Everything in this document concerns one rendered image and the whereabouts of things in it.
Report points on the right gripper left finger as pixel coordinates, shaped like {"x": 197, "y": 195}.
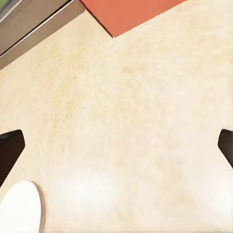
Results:
{"x": 11, "y": 146}

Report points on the saucer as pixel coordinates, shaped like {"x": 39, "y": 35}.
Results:
{"x": 20, "y": 210}

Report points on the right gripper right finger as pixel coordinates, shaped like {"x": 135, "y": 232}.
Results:
{"x": 225, "y": 144}

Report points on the fixed window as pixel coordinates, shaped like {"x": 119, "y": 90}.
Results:
{"x": 25, "y": 23}

